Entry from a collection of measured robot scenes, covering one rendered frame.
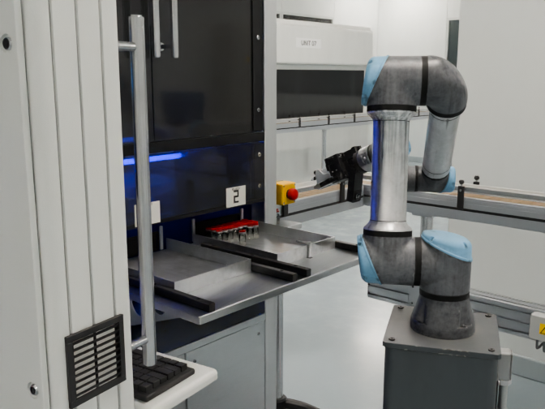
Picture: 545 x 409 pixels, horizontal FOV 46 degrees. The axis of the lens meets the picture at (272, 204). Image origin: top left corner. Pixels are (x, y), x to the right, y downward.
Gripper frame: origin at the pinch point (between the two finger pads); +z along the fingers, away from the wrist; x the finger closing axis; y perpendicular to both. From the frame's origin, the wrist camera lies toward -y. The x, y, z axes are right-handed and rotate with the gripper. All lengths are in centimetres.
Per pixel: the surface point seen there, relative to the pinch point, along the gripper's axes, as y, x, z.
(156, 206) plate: 5, 56, 11
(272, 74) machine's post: 38.1, 8.8, -4.0
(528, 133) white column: 3, -125, -23
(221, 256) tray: -13.1, 46.2, 2.7
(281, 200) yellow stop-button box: 0.9, 3.6, 13.2
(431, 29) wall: 270, -773, 294
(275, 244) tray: -13.5, 21.2, 5.9
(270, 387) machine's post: -58, 8, 42
